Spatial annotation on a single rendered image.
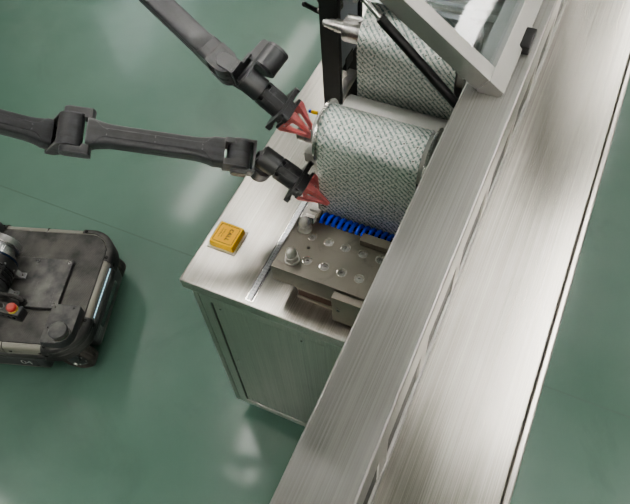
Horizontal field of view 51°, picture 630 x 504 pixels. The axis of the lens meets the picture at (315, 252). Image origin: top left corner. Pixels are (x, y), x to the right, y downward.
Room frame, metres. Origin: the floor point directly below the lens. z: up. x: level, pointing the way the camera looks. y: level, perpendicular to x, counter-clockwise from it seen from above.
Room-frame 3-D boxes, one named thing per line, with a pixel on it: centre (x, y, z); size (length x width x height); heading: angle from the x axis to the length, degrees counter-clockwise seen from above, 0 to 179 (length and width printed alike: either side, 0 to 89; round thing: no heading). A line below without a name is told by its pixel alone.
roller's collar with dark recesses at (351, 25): (1.30, -0.15, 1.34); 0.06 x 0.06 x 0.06; 61
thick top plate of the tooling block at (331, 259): (0.83, -0.11, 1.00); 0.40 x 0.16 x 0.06; 61
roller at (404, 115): (1.11, -0.22, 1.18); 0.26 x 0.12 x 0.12; 61
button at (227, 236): (1.04, 0.23, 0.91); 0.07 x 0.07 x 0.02; 61
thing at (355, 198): (0.96, -0.13, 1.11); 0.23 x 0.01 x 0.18; 61
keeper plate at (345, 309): (0.75, -0.07, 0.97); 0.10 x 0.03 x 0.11; 61
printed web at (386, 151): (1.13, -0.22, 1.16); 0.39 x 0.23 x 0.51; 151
